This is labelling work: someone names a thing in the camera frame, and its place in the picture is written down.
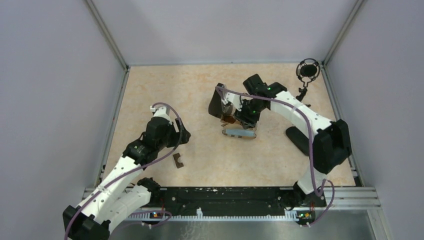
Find small brown case insert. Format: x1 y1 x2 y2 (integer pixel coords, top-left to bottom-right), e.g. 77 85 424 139
172 153 184 169

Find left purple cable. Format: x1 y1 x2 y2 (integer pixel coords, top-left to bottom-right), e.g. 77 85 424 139
63 102 184 240

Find black textured glasses case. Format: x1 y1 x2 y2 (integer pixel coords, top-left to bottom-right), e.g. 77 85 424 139
285 126 310 157

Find plaid glasses case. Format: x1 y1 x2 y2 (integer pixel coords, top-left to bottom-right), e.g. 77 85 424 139
220 115 257 140

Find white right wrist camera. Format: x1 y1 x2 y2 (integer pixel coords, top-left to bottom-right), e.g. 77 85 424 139
221 92 243 115

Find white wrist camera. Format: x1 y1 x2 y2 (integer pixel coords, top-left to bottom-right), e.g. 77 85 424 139
221 92 243 115
150 105 172 125

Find blue cleaning cloth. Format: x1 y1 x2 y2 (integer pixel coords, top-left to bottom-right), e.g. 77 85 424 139
222 129 257 139

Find black microphone on tripod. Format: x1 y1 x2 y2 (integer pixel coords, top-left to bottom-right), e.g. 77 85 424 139
295 58 321 102

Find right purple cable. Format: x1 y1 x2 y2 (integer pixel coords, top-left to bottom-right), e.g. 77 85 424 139
215 85 335 228

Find purple cable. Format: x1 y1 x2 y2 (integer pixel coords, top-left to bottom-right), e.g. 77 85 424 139
215 85 335 228
63 102 184 240

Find dark triangular glasses case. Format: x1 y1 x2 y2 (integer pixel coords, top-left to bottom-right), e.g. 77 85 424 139
208 90 233 119

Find brown frame sunglasses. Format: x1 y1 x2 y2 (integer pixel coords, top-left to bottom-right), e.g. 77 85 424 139
220 114 237 127

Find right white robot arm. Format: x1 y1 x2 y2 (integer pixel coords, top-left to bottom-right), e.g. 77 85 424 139
224 74 352 206

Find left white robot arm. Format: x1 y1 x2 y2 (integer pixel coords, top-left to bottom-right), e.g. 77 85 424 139
62 116 191 240

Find grey slotted cable duct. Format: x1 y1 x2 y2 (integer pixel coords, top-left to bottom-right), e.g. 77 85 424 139
124 208 299 222

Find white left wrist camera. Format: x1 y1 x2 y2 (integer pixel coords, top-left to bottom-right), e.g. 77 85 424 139
150 105 172 125

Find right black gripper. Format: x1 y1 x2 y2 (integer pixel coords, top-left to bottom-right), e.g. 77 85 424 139
233 98 266 129

